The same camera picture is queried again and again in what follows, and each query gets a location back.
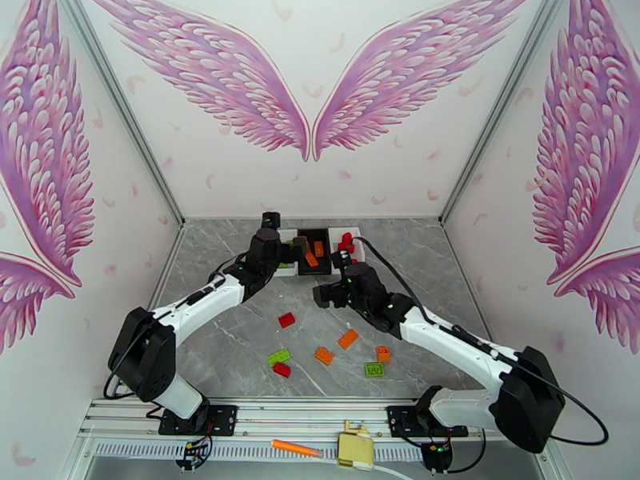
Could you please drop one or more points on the small orange lego brick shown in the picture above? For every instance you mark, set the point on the small orange lego brick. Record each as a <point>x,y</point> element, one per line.
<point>383,353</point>

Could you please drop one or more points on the long green lego brick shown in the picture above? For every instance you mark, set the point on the long green lego brick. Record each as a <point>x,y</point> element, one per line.
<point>279,357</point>

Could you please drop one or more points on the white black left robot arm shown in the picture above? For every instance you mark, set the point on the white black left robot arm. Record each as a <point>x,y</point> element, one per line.
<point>200,306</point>

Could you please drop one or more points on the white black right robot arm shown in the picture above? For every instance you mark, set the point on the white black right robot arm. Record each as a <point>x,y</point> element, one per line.
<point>450,338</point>

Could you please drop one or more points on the white plastic storage bin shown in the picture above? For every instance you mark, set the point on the white plastic storage bin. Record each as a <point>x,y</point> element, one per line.
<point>292,273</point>
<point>356,230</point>

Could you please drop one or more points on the black plastic storage bin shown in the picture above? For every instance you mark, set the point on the black plastic storage bin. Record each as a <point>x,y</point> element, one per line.
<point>322,267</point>

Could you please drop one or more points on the green printed lego brick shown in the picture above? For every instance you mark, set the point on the green printed lego brick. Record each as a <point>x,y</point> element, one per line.
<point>375,369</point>

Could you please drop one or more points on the orange marker pen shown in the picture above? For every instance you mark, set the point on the orange marker pen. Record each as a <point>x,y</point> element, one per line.
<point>295,447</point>

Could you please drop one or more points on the beige plastic block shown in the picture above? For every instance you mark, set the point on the beige plastic block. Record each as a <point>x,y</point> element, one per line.
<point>355,449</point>

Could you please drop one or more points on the small circuit board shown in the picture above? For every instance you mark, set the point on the small circuit board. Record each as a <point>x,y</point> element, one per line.
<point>192,456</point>
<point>437,456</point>

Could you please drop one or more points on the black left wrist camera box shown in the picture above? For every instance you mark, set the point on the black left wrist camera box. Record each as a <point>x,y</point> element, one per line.
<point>270,219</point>

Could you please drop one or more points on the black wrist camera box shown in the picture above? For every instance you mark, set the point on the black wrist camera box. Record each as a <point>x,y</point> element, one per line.
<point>270,219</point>
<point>344,258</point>

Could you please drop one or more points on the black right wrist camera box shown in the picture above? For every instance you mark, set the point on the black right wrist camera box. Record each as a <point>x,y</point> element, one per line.
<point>344,258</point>

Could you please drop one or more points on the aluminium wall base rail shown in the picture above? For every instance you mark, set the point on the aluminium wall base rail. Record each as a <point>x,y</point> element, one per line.
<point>167,263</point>

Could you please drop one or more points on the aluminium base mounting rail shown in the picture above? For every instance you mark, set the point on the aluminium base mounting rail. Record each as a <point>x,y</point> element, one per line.
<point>310,418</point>

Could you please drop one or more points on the aluminium corner post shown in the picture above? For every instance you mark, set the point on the aluminium corner post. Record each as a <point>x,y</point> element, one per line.
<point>120,101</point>
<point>495,108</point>

